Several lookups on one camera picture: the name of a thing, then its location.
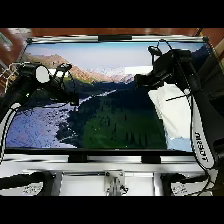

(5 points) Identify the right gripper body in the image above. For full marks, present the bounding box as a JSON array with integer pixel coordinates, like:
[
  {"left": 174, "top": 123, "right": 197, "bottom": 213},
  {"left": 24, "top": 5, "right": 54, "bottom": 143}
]
[{"left": 133, "top": 71, "right": 160, "bottom": 90}]

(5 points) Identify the light blue garment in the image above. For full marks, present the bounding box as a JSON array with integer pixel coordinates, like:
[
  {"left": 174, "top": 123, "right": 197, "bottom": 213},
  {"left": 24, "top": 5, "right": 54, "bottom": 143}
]
[{"left": 166, "top": 135, "right": 195, "bottom": 153}]

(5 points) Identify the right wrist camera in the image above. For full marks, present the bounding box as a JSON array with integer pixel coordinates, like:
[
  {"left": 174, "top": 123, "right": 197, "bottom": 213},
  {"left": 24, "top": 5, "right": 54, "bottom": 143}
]
[{"left": 147, "top": 44, "right": 164, "bottom": 65}]

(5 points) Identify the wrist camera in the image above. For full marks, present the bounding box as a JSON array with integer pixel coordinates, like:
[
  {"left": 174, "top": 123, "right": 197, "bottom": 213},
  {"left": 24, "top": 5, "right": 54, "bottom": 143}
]
[
  {"left": 54, "top": 62, "right": 73, "bottom": 80},
  {"left": 147, "top": 44, "right": 164, "bottom": 65}
]

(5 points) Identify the black cable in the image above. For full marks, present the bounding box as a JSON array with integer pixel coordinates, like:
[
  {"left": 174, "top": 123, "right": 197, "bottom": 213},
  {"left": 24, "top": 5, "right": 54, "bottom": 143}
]
[{"left": 156, "top": 38, "right": 177, "bottom": 54}]

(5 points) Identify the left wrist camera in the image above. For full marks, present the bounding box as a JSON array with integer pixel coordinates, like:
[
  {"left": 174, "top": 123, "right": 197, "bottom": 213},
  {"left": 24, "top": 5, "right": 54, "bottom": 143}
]
[{"left": 54, "top": 62, "right": 73, "bottom": 80}]

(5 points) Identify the silver frame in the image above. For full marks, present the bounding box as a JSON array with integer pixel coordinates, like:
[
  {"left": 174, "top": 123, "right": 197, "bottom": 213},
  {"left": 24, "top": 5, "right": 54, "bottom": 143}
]
[{"left": 0, "top": 34, "right": 224, "bottom": 197}]

